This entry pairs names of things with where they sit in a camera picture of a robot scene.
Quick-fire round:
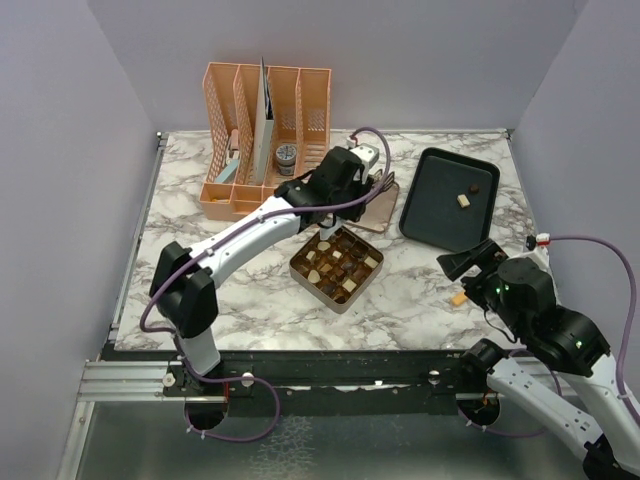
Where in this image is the cream square chocolate piece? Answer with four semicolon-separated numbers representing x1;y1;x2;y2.
457;194;470;208

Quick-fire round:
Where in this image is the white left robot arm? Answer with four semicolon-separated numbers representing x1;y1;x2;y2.
150;145;379;395

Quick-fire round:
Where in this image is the small round patterned jar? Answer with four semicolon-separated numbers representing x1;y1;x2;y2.
275;143;298;177

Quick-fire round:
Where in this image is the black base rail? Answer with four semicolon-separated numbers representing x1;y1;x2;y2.
101;348;488;417

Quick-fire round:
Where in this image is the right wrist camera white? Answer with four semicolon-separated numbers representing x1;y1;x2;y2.
524;233;551;271

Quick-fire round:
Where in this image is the black plastic tray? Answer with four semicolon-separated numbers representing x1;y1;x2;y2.
399;147;501;252

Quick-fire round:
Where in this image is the rose gold tin lid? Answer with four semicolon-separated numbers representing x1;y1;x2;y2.
345;182;399;233

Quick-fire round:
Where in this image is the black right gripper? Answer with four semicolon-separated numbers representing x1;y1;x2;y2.
437;236;525;335

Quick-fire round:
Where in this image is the white upright booklet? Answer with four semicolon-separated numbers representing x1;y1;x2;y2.
253;58;274;185

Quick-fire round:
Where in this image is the tan stick on table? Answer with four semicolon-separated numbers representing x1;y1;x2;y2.
451;293;468;306

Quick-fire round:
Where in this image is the pink stapler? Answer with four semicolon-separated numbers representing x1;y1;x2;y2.
227;129;240;163

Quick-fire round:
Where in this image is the peach plastic desk organizer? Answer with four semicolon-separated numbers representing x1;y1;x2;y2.
200;62;332;221

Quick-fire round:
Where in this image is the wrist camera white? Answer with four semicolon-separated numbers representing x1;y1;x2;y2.
524;233;551;271
349;143;380;170

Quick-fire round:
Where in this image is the gold chocolate tin box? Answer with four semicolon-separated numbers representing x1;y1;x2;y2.
289;227;384;314

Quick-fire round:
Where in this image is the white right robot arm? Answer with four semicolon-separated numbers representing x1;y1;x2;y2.
437;234;639;479

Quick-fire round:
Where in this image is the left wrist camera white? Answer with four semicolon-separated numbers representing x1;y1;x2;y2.
349;143;380;170

